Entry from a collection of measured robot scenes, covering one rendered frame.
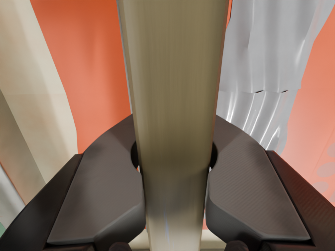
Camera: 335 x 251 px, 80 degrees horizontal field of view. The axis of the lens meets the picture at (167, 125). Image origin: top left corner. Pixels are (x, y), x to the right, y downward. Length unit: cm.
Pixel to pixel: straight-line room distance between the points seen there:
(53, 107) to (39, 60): 4
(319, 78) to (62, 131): 23
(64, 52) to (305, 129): 22
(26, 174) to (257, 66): 24
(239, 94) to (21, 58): 18
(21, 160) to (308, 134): 28
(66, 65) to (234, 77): 14
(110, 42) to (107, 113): 6
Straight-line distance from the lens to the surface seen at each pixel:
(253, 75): 18
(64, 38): 18
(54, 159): 25
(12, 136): 23
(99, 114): 20
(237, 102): 19
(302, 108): 22
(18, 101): 22
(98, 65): 18
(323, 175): 29
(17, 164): 24
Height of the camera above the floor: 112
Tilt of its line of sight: 59 degrees down
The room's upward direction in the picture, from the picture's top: 180 degrees counter-clockwise
